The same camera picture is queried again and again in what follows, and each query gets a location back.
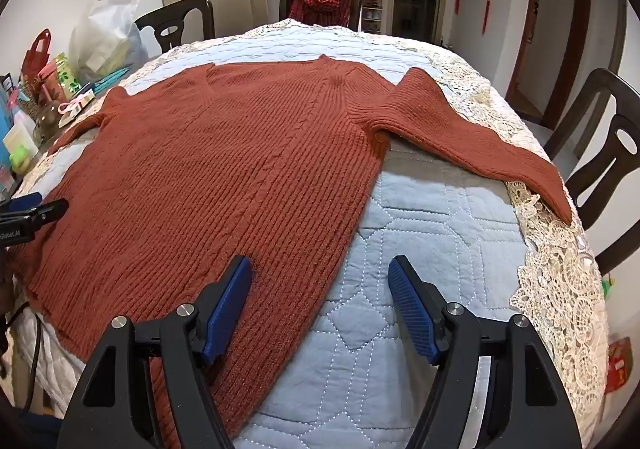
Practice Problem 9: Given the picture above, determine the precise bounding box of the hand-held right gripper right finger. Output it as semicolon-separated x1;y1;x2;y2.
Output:
387;255;583;449

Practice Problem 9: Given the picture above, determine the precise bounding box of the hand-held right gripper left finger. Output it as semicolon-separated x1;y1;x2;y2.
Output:
56;255;253;449

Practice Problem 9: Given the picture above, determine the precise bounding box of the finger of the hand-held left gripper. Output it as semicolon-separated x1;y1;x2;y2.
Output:
0;198;70;230
4;193;43;211

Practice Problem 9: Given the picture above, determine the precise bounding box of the rust knit sweater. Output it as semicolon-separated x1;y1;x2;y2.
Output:
7;55;575;449

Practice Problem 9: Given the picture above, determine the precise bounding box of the white and green container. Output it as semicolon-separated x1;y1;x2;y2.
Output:
2;122;41;175

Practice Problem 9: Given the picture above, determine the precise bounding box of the glass jar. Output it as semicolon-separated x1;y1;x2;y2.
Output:
32;99;63;145

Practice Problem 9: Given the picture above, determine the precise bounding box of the light blue quilted blanket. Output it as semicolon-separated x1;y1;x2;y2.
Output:
15;22;556;449

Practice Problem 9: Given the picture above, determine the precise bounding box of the pink ribbon packet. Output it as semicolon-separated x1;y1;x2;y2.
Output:
57;92;96;127

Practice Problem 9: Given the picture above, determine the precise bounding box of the green patterned bag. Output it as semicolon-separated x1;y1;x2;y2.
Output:
50;53;83;100

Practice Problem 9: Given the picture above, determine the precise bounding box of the red gift bag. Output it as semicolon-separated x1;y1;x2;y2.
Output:
21;28;53;80

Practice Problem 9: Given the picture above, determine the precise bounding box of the cream lace tablecloth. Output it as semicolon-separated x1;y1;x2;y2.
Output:
30;19;612;449

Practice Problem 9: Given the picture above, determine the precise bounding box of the white plastic bag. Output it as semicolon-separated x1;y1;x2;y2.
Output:
67;0;143;82

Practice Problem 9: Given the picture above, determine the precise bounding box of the red packet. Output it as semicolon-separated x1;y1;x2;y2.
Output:
604;336;633;397

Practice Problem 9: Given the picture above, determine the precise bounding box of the dark wooden chair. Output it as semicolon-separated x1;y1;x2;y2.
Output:
542;68;640;277
134;0;216;52
279;0;363;32

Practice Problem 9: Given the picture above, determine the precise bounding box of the black cable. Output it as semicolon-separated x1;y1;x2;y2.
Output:
5;301;46;410

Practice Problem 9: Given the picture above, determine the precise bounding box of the brown wooden door frame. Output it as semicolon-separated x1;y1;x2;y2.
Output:
505;0;593;130

